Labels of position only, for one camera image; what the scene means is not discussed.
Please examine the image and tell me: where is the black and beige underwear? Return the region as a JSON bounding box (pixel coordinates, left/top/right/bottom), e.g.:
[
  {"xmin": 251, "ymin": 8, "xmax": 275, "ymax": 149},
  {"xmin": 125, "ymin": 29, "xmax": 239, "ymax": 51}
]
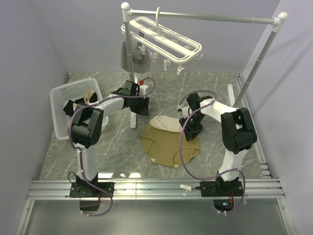
[{"xmin": 63, "ymin": 89, "xmax": 98, "ymax": 117}]

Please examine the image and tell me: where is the white clip drying hanger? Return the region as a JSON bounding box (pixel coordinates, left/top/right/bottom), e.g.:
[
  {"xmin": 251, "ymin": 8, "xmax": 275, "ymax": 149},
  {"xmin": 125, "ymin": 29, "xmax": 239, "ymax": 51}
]
[{"xmin": 121, "ymin": 2, "xmax": 203, "ymax": 74}]

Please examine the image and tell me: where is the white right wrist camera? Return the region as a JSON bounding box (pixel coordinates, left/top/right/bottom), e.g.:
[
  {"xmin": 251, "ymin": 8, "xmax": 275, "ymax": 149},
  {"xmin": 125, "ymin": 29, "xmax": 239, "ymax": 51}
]
[{"xmin": 178, "ymin": 106, "xmax": 190, "ymax": 117}]

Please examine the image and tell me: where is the white metal clothes rack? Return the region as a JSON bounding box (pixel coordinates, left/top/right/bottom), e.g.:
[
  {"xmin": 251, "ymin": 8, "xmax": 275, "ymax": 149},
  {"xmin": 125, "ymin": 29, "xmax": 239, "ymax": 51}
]
[{"xmin": 120, "ymin": 1, "xmax": 289, "ymax": 129}]

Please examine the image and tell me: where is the white plastic laundry basket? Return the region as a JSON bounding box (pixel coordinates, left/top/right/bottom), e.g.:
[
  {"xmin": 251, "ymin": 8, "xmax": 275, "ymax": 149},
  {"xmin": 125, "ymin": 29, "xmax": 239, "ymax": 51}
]
[{"xmin": 50, "ymin": 78, "xmax": 103, "ymax": 140}]

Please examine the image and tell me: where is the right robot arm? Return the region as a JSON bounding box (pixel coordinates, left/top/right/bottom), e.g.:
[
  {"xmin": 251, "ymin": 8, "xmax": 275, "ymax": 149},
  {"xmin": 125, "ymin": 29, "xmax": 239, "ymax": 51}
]
[{"xmin": 178, "ymin": 92, "xmax": 257, "ymax": 196}]

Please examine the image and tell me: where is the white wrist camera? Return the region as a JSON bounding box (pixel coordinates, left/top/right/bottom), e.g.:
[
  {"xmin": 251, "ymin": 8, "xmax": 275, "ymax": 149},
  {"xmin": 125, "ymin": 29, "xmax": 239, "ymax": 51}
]
[
  {"xmin": 178, "ymin": 106, "xmax": 190, "ymax": 117},
  {"xmin": 137, "ymin": 80, "xmax": 149, "ymax": 96}
]

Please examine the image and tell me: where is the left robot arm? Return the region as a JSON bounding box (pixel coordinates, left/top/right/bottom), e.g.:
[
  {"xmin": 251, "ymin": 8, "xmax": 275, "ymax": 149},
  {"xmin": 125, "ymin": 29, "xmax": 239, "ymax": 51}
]
[{"xmin": 68, "ymin": 77, "xmax": 156, "ymax": 197}]

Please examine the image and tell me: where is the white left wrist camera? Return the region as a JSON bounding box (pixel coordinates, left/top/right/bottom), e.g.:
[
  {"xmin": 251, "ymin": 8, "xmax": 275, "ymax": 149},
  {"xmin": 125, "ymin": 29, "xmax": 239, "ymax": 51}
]
[{"xmin": 137, "ymin": 80, "xmax": 149, "ymax": 96}]

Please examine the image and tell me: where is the grey hanging underwear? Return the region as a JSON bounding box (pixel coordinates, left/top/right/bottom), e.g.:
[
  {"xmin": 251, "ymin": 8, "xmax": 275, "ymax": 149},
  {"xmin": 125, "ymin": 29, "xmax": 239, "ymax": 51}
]
[{"xmin": 120, "ymin": 39, "xmax": 151, "ymax": 74}]

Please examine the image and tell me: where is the olive and cream underwear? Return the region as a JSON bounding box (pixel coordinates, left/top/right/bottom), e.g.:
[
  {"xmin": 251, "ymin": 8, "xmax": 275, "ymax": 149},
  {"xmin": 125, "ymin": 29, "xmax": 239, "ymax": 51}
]
[{"xmin": 139, "ymin": 116, "xmax": 201, "ymax": 169}]

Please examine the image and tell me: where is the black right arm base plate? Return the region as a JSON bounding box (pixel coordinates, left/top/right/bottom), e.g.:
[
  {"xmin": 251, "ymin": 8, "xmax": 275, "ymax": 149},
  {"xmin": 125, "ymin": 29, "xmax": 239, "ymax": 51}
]
[{"xmin": 198, "ymin": 181, "xmax": 243, "ymax": 197}]

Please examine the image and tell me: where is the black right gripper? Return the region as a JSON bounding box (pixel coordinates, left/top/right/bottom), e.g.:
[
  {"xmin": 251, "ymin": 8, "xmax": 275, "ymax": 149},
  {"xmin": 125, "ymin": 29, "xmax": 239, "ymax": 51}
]
[{"xmin": 179, "ymin": 113, "xmax": 205, "ymax": 141}]

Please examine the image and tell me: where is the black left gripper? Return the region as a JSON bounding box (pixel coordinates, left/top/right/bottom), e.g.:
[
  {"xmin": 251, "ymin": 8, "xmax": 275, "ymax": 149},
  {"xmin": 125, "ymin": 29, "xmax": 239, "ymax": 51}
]
[{"xmin": 130, "ymin": 94, "xmax": 150, "ymax": 117}]

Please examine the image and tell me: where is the aluminium mounting rail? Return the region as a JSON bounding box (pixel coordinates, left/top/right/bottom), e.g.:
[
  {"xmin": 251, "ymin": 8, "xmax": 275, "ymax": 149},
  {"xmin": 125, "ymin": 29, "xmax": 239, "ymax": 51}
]
[{"xmin": 26, "ymin": 178, "xmax": 285, "ymax": 200}]

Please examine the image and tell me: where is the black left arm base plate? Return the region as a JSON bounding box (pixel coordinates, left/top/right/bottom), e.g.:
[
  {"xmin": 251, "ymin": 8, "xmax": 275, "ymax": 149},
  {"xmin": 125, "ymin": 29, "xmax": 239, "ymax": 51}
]
[{"xmin": 69, "ymin": 182, "xmax": 115, "ymax": 198}]

